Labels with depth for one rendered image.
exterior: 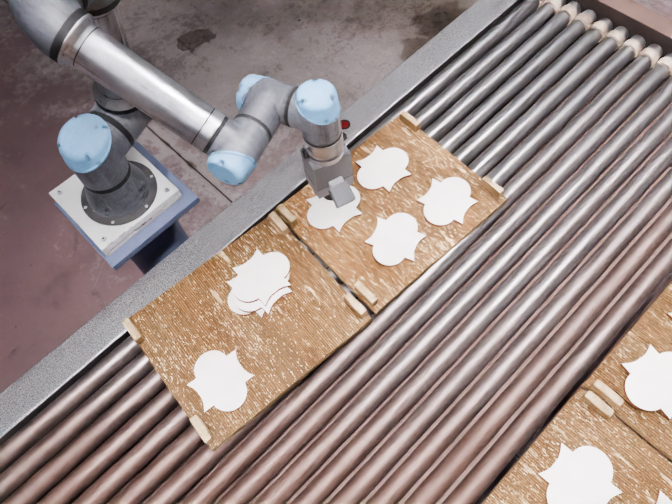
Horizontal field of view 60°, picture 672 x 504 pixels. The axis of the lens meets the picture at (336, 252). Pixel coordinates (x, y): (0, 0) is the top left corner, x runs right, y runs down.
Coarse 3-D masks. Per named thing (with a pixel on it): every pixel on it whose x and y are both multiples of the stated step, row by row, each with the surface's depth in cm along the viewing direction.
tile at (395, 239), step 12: (396, 216) 132; (408, 216) 132; (384, 228) 131; (396, 228) 131; (408, 228) 131; (372, 240) 130; (384, 240) 130; (396, 240) 129; (408, 240) 129; (420, 240) 129; (384, 252) 128; (396, 252) 128; (408, 252) 128; (384, 264) 127; (396, 264) 127
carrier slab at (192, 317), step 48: (240, 240) 133; (288, 240) 132; (192, 288) 129; (336, 288) 126; (144, 336) 124; (192, 336) 124; (240, 336) 123; (288, 336) 122; (336, 336) 121; (288, 384) 117
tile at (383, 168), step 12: (372, 156) 140; (384, 156) 140; (396, 156) 140; (360, 168) 139; (372, 168) 139; (384, 168) 138; (396, 168) 138; (360, 180) 137; (372, 180) 137; (384, 180) 137; (396, 180) 137
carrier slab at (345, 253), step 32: (384, 128) 145; (352, 160) 141; (416, 160) 140; (448, 160) 139; (384, 192) 136; (416, 192) 136; (480, 192) 134; (288, 224) 135; (352, 224) 133; (320, 256) 130; (352, 256) 129; (416, 256) 128; (352, 288) 126; (384, 288) 125
